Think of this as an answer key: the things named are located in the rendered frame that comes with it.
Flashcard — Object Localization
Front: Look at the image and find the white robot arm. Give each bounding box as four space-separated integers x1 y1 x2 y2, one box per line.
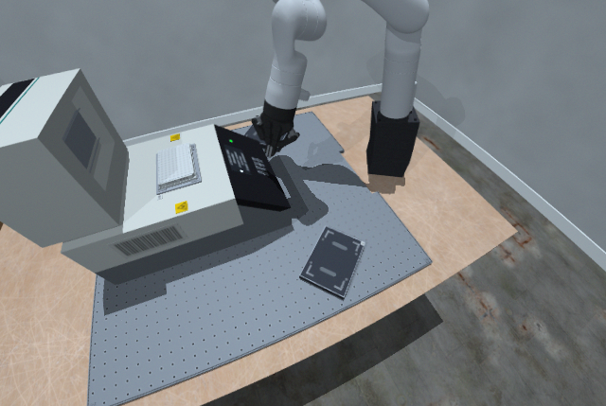
265 0 429 118

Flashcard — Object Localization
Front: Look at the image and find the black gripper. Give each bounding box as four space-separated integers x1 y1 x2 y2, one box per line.
251 99 300 158

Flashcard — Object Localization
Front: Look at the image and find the white lab instrument with lid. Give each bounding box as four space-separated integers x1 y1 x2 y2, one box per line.
0 68 292 285

